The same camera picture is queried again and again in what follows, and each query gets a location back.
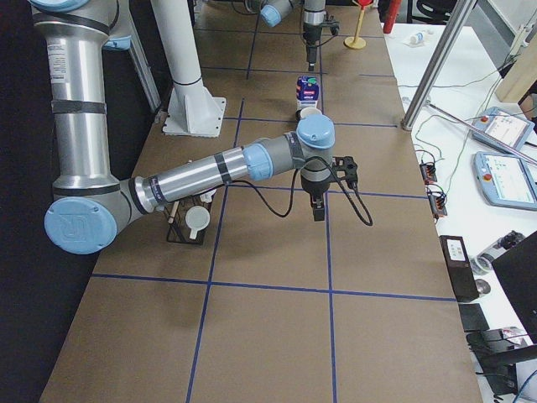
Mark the wooden stick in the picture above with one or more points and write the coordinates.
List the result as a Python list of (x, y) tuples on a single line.
[(172, 212)]

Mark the red fire extinguisher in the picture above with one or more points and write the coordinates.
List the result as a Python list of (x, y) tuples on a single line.
[(391, 15)]

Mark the white plastic bottle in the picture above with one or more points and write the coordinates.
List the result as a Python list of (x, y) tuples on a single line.
[(420, 38)]

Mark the silver aluminium post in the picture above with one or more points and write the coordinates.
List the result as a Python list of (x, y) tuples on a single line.
[(448, 38)]

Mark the white lid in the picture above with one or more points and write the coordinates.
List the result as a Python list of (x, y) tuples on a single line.
[(197, 219)]

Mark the white cup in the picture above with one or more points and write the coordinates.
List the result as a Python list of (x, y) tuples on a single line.
[(306, 112)]

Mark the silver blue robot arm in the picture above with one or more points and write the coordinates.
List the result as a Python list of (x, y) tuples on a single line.
[(91, 206), (313, 20)]

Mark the wooden board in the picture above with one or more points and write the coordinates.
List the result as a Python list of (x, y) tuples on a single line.
[(520, 16)]

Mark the red circuit board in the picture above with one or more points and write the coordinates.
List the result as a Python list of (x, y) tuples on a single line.
[(428, 172), (437, 201)]

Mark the clear tape roll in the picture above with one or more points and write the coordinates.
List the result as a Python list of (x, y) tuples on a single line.
[(481, 264)]

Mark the yellow wooden stand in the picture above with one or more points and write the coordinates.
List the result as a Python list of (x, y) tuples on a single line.
[(356, 42)]

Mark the upper red circuit board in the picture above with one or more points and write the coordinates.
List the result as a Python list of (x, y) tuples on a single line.
[(428, 172)]

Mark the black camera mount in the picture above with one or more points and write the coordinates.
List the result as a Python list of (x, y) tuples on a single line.
[(345, 169)]

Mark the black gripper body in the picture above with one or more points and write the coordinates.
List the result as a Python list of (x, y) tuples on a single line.
[(315, 185), (311, 34)]

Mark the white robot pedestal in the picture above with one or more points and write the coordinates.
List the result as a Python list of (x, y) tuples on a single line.
[(192, 109)]

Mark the teach pendant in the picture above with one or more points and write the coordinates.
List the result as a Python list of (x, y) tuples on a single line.
[(503, 129), (505, 180)]

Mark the silver metal rod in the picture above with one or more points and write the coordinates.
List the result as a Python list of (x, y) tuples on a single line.
[(512, 151)]

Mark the lower teach pendant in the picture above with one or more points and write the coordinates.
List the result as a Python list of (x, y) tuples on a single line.
[(505, 180)]

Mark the black box with label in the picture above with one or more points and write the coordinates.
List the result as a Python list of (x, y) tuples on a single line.
[(458, 267)]

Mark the black monitor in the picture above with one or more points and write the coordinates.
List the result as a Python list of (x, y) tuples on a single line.
[(516, 272)]

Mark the upper teach pendant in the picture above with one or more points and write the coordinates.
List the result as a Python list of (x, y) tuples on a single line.
[(503, 129)]

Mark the lower red circuit board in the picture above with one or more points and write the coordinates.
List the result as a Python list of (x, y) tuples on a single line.
[(437, 201)]

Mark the blue white milk carton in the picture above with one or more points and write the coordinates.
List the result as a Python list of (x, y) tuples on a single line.
[(307, 92)]

